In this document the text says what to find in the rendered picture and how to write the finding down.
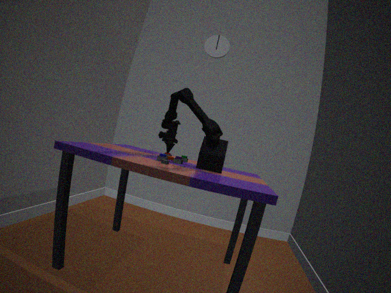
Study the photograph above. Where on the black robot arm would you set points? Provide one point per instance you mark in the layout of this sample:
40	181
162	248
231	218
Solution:
210	127

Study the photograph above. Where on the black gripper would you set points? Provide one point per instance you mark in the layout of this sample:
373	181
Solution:
170	139

